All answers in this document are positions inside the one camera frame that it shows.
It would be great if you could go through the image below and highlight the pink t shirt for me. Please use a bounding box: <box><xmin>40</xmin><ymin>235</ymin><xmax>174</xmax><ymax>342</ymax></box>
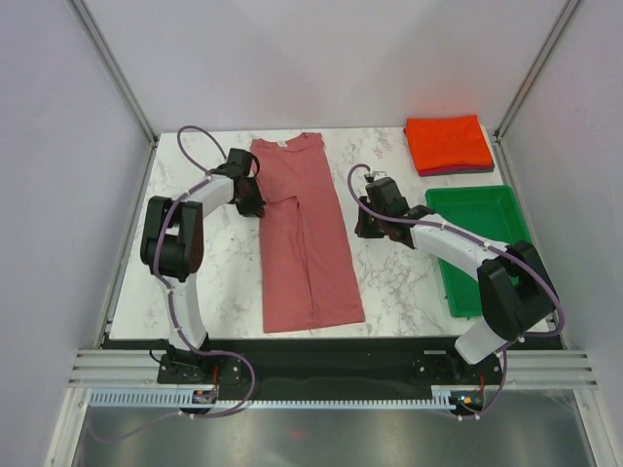
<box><xmin>250</xmin><ymin>132</ymin><xmax>365</xmax><ymax>333</ymax></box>

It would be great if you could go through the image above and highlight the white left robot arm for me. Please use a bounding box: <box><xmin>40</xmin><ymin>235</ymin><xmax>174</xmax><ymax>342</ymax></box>
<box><xmin>140</xmin><ymin>173</ymin><xmax>266</xmax><ymax>382</ymax></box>

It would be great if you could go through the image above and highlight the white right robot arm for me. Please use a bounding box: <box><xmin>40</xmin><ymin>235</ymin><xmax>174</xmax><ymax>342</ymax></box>
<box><xmin>357</xmin><ymin>200</ymin><xmax>563</xmax><ymax>383</ymax></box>

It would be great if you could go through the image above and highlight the folded orange t shirt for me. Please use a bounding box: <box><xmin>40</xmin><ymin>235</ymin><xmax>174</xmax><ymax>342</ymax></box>
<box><xmin>404</xmin><ymin>114</ymin><xmax>493</xmax><ymax>174</ymax></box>

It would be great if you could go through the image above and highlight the green plastic tray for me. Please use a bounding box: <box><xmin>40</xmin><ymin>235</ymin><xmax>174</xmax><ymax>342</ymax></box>
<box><xmin>425</xmin><ymin>185</ymin><xmax>531</xmax><ymax>319</ymax></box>

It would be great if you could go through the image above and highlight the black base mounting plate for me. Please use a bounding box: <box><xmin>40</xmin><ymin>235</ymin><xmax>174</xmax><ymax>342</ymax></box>
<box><xmin>102</xmin><ymin>337</ymin><xmax>562</xmax><ymax>398</ymax></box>

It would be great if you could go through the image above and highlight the white slotted cable duct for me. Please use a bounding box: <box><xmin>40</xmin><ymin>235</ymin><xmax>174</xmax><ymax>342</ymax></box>
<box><xmin>88</xmin><ymin>383</ymin><xmax>488</xmax><ymax>409</ymax></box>

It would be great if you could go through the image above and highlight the aluminium left corner post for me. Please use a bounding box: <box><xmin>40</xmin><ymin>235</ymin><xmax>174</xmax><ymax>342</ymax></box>
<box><xmin>67</xmin><ymin>0</ymin><xmax>159</xmax><ymax>147</ymax></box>

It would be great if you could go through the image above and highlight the aluminium corner post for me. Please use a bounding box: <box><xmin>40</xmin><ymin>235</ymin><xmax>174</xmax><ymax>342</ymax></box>
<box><xmin>493</xmin><ymin>0</ymin><xmax>584</xmax><ymax>144</ymax></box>
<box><xmin>67</xmin><ymin>0</ymin><xmax>159</xmax><ymax>147</ymax></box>

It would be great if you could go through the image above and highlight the aluminium right corner post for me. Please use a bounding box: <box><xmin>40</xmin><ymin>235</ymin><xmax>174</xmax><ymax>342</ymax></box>
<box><xmin>493</xmin><ymin>0</ymin><xmax>584</xmax><ymax>144</ymax></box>

